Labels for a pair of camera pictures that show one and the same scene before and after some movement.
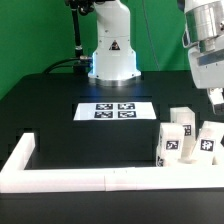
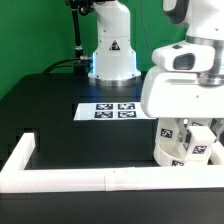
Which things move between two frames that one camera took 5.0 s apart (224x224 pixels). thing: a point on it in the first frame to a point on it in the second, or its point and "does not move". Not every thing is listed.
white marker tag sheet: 114,111 does not move
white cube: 171,142 to 198,145
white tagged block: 209,143 to 199,128
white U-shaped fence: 17,176 does not move
